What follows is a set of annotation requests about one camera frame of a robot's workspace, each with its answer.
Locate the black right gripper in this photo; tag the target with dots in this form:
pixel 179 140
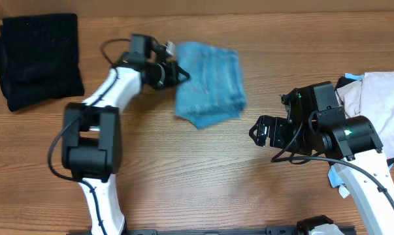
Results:
pixel 268 131

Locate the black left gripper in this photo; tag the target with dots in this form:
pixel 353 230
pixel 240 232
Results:
pixel 174 70

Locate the light blue denim jeans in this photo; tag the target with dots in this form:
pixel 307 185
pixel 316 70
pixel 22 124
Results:
pixel 215 91

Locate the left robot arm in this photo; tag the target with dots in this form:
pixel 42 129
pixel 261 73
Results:
pixel 91 137

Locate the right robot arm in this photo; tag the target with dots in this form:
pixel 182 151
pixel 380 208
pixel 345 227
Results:
pixel 316 129

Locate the dark garment under pile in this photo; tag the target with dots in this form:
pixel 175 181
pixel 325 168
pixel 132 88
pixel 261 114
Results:
pixel 343 81

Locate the pale pink garment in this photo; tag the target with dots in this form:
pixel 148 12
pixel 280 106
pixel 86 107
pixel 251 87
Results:
pixel 372 96

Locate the black folded knit garment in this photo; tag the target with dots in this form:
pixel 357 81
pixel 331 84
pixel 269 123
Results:
pixel 39 58

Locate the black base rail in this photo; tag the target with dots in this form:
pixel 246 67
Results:
pixel 302 227

